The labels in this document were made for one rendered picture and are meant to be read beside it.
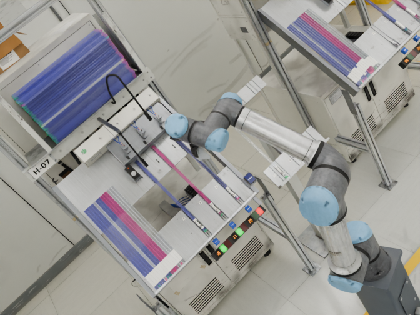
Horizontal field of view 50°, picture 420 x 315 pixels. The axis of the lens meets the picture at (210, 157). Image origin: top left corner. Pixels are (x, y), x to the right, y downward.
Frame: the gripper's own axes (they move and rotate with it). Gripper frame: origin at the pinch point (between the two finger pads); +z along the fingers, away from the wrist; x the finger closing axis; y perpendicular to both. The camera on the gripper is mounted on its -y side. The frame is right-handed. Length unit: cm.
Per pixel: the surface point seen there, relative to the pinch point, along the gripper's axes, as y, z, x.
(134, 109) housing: -50, 33, 15
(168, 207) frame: -42, 76, -32
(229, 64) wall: -72, 231, 101
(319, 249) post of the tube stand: 42, 114, -41
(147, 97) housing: -46, 36, 22
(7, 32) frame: -91, -14, 33
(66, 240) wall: -169, 172, -81
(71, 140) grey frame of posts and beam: -73, 19, -6
